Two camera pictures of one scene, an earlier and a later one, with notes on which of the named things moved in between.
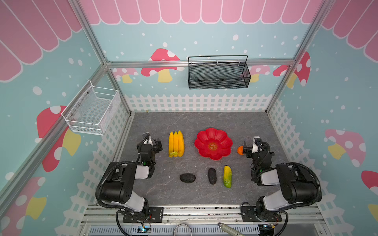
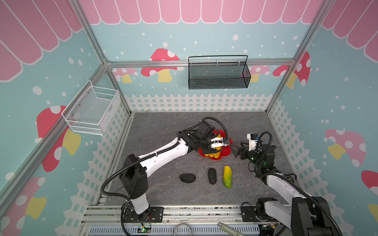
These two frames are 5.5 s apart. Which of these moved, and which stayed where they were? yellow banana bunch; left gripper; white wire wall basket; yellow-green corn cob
Moved: left gripper; yellow banana bunch
Stayed: white wire wall basket; yellow-green corn cob
